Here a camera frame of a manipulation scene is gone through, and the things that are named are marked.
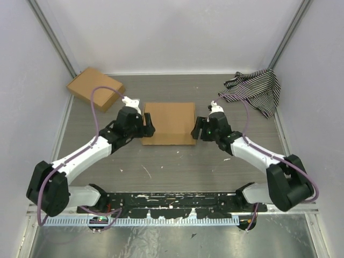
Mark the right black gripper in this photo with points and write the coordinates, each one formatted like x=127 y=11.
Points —
x=200 y=124

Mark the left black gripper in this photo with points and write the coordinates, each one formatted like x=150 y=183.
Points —
x=148 y=130

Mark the brown cardboard box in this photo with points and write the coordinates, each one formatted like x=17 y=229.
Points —
x=173 y=123
x=83 y=85

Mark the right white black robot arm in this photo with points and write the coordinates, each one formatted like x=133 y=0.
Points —
x=287 y=182

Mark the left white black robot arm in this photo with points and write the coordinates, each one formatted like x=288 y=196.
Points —
x=50 y=188

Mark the black white striped cloth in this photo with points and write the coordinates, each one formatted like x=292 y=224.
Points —
x=260 y=89

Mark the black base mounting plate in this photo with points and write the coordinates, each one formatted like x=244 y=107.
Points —
x=173 y=205

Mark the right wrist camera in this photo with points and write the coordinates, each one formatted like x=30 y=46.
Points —
x=214 y=108

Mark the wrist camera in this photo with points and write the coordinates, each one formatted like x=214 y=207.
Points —
x=132 y=103
x=214 y=108

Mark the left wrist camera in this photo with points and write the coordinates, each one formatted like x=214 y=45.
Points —
x=132 y=103

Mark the white slotted cable duct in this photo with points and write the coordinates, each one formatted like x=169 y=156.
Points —
x=89 y=220

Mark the aluminium front rail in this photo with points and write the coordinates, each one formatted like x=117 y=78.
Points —
x=59 y=204

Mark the right aluminium corner post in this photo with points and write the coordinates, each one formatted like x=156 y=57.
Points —
x=296 y=20

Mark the aluminium corner post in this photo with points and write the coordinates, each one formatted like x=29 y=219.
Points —
x=40 y=16
x=296 y=20

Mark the left aluminium corner post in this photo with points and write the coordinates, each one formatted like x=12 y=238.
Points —
x=40 y=16

